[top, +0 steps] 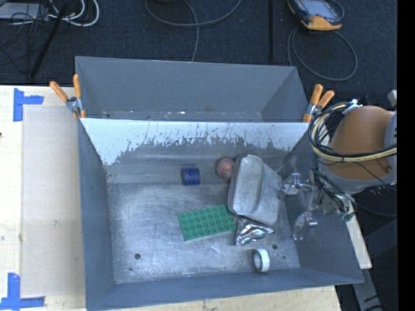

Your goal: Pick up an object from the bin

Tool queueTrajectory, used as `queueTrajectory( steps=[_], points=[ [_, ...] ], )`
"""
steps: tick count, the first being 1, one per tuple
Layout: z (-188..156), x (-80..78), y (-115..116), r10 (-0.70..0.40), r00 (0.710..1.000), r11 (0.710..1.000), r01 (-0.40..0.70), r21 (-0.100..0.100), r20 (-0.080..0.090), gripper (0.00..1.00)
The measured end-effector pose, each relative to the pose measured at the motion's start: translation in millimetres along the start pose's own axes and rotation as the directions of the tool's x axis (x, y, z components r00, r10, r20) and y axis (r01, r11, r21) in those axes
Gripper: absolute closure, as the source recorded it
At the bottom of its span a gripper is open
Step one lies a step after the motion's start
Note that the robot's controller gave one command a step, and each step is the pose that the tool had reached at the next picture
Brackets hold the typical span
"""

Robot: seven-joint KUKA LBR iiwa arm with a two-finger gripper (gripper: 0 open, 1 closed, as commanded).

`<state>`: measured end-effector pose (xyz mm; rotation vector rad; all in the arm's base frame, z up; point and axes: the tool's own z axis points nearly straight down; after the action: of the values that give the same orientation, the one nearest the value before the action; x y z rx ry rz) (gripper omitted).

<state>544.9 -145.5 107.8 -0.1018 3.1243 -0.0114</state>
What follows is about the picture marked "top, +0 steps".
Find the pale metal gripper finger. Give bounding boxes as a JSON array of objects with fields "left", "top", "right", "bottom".
[
  {"left": 279, "top": 172, "right": 313, "bottom": 196},
  {"left": 291, "top": 211, "right": 319, "bottom": 241}
]

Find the crumpled silver foil packet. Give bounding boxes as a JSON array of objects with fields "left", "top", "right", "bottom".
[{"left": 233, "top": 217, "right": 276, "bottom": 247}]

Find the grey metal bin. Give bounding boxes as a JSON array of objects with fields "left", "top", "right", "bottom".
[{"left": 74, "top": 56, "right": 365, "bottom": 311}]

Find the blue cube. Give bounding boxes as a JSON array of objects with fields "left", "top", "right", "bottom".
[{"left": 180, "top": 166, "right": 201, "bottom": 187}]

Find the white tape roll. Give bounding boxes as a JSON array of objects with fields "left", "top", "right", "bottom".
[{"left": 252, "top": 248, "right": 271, "bottom": 273}]

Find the red toy apple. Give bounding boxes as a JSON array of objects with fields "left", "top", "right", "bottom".
[{"left": 215, "top": 157, "right": 235, "bottom": 181}]

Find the grey rounded box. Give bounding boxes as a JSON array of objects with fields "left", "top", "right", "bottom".
[{"left": 227, "top": 154, "right": 283, "bottom": 227}]

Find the green studded flat block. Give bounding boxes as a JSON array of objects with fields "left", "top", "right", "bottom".
[{"left": 177, "top": 204, "right": 239, "bottom": 242}]

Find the pale wood flat board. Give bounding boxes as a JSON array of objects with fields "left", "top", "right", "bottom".
[{"left": 19, "top": 104, "right": 87, "bottom": 299}]

